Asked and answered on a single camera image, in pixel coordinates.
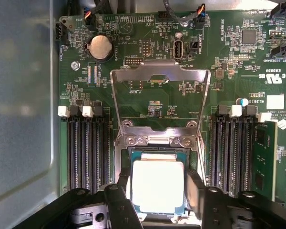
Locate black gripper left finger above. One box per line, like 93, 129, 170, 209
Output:
13, 167, 143, 229

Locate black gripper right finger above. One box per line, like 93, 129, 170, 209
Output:
186, 169, 286, 229

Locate silver-topped CPU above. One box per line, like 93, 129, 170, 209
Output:
130, 149, 189, 215

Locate metal socket cover frame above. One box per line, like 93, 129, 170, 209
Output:
109, 59, 212, 144

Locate RAM slot with white clips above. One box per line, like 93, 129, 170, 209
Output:
82, 105, 104, 191
58, 105, 81, 193
223, 104, 243, 196

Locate green RAM stick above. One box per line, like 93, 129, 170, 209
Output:
253, 120, 278, 203

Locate green motherboard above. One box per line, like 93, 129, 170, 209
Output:
58, 9, 286, 229

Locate silver coin battery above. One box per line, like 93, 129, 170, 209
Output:
86, 35, 113, 62

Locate silver internal USB port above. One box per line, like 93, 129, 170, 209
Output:
173, 40, 184, 59

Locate square black chip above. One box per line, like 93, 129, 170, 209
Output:
242, 29, 257, 45

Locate black fan header connector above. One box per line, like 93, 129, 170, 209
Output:
54, 20, 69, 46

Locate black connector coloured wires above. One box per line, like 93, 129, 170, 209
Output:
82, 6, 98, 31
194, 3, 207, 31

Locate black braided cable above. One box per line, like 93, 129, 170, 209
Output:
162, 0, 201, 26

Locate black data cable plug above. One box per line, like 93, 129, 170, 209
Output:
270, 0, 286, 21

